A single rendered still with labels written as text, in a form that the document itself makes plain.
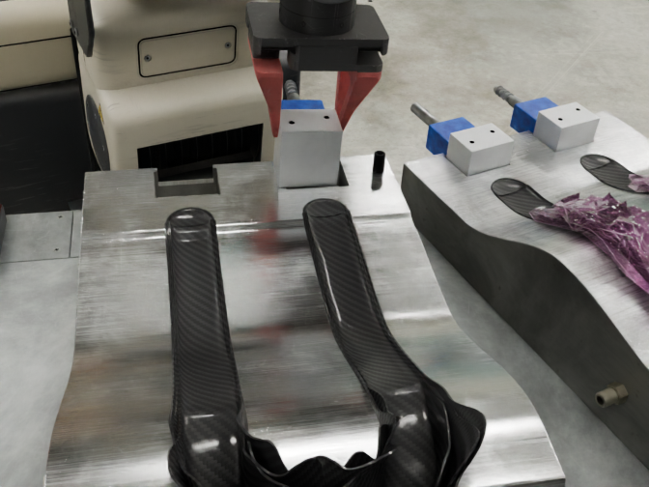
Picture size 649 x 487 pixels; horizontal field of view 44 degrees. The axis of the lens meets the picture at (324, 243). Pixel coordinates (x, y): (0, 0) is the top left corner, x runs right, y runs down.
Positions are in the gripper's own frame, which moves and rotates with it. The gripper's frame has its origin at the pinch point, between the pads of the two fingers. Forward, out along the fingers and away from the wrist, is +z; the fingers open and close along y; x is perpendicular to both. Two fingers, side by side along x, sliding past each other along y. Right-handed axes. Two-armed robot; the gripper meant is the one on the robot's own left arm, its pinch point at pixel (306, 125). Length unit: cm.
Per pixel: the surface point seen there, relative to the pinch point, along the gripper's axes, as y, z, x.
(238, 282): -6.7, 5.3, -13.3
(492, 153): 18.6, 5.1, 3.3
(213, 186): -7.5, 6.7, 0.9
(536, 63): 119, 88, 190
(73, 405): -17.1, 2.7, -26.0
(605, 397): 18.4, 8.2, -24.0
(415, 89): 71, 90, 174
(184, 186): -10.0, 6.5, 0.8
